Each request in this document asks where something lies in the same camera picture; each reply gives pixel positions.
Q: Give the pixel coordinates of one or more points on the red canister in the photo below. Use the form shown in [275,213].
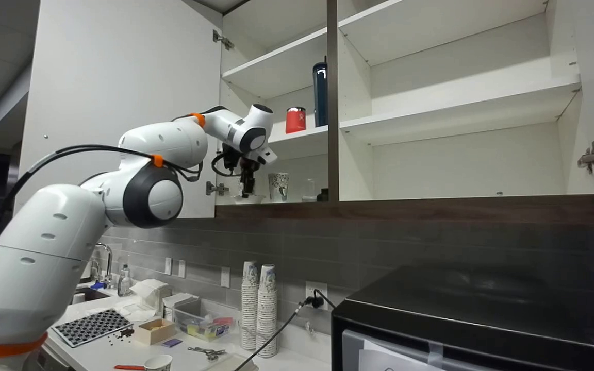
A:
[295,119]

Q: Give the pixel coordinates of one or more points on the beige takeaway box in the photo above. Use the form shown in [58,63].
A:
[232,363]

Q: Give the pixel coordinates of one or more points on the dark blue tumbler bottle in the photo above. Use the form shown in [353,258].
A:
[320,93]

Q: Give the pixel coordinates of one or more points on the small black object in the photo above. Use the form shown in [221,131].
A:
[321,195]

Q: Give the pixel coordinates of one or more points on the clear glass bottle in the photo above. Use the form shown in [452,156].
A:
[101,264]

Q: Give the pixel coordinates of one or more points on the black perforated tray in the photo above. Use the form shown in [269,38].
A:
[90,325]

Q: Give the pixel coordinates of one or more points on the orange red straw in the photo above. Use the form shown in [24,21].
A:
[128,368]

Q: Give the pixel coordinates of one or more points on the clear plastic container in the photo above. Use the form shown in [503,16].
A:
[197,320]

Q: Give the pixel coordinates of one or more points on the white wall cabinet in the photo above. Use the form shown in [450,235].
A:
[447,165]

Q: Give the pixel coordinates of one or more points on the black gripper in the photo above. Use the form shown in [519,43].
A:
[247,169]

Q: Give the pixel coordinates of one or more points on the black microwave oven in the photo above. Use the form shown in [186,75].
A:
[462,309]

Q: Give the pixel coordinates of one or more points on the small blue packet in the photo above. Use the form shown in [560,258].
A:
[171,343]

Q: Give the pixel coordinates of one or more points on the small wooden box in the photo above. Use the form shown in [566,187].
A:
[153,332]

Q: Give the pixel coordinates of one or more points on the small clear bottle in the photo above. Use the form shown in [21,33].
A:
[123,283]

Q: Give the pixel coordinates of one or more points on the patterned paper cup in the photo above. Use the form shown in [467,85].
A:
[279,185]

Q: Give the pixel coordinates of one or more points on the white crumpled bag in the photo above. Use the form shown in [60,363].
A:
[149,295]

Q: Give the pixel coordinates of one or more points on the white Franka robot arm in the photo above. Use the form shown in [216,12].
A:
[42,248]

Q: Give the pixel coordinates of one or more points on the stack of paper cups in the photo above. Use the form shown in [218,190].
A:
[267,309]
[247,301]

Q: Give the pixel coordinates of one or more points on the metal cabinet hinge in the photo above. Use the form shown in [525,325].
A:
[221,40]
[215,185]
[588,156]

